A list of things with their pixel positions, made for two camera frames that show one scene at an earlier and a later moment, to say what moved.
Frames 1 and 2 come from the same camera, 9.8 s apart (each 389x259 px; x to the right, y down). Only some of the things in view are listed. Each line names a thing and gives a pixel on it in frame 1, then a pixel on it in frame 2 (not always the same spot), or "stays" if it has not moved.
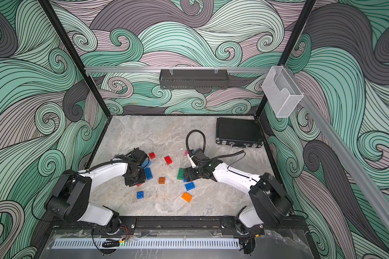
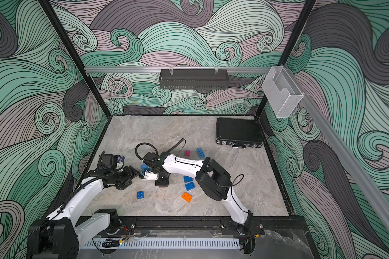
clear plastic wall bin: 281,91 stays
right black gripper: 188,171 -> 166,183
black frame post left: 49,9 stays
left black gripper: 130,182 -> 131,173
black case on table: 239,132 stays
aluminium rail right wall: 348,161 stays
